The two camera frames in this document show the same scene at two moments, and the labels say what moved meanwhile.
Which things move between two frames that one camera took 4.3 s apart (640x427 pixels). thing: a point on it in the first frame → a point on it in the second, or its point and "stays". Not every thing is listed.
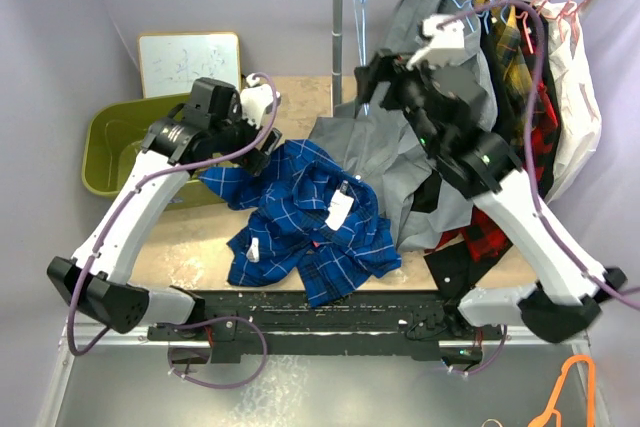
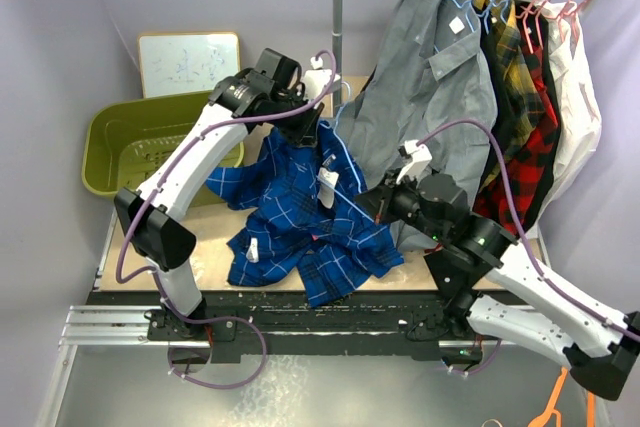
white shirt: [579, 112] stays
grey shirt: [382, 142] stays
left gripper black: [255, 159] → [303, 136]
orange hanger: [543, 419] stays
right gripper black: [390, 67] → [375, 197]
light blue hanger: [361, 7] → [370, 216]
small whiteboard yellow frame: [172, 61] stays
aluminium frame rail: [64, 357] stays
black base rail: [260, 323] stays
